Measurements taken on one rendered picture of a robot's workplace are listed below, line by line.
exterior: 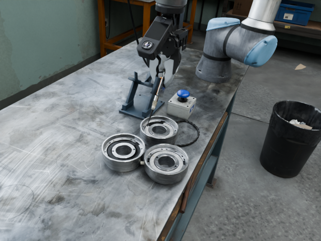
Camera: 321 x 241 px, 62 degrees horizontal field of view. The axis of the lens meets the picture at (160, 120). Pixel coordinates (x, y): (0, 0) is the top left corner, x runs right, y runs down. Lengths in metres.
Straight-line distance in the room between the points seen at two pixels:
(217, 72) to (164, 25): 0.47
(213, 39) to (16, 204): 0.82
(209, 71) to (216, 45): 0.11
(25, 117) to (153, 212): 0.49
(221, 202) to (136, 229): 1.17
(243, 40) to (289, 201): 1.16
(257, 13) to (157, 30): 0.42
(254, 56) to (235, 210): 0.98
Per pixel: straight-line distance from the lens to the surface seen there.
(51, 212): 0.60
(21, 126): 0.84
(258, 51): 0.96
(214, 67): 1.08
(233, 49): 1.00
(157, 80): 0.72
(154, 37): 0.64
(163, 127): 0.74
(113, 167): 0.63
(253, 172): 1.93
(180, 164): 0.63
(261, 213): 1.72
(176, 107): 0.82
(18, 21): 2.41
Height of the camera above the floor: 1.26
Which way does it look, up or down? 35 degrees down
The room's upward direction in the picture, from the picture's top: 5 degrees clockwise
